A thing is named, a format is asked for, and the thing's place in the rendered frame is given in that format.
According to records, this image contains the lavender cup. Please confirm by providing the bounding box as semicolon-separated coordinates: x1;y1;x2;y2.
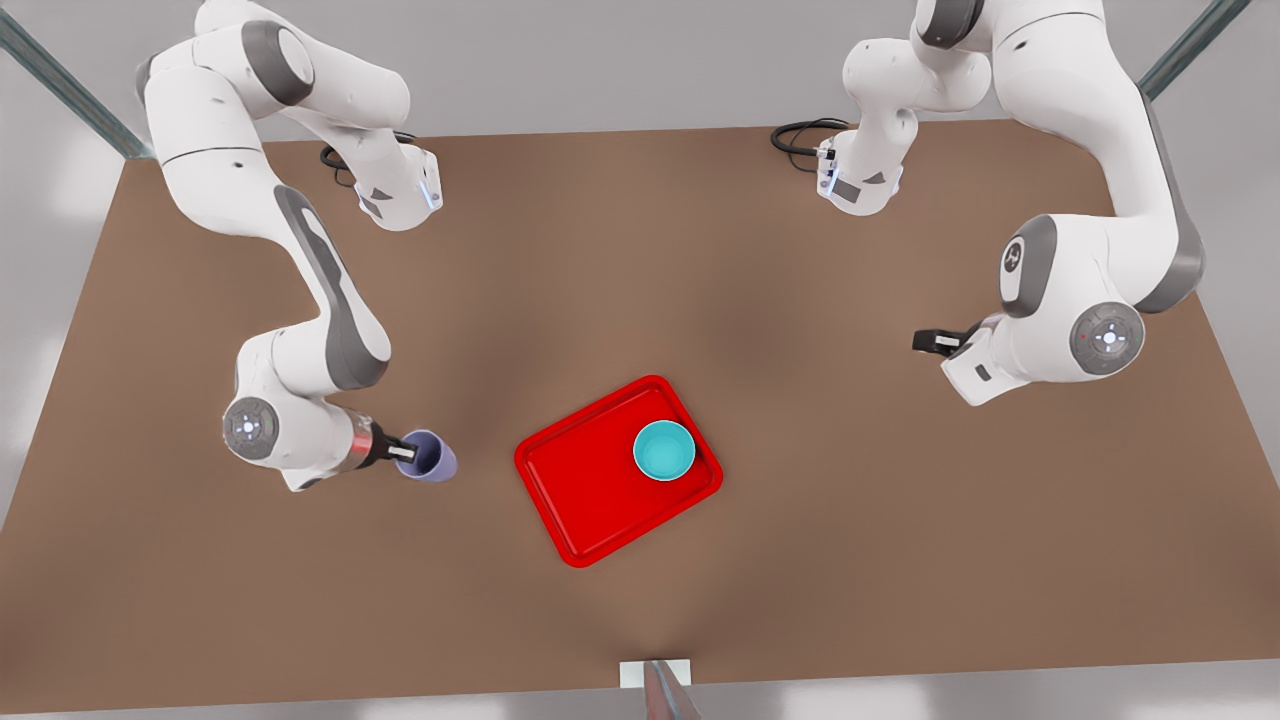
396;429;459;484

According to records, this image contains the teal bowl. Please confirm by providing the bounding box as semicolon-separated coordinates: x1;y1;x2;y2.
633;420;697;483

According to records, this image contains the red tray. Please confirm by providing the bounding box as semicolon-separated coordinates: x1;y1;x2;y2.
514;375;724;569

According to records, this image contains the black cable loop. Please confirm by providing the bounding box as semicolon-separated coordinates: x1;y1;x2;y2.
771;118;854;174
320;130;419;187

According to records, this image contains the silver frame post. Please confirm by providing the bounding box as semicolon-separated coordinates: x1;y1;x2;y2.
619;658;704;720
1138;0;1254;101
0;8;153;161

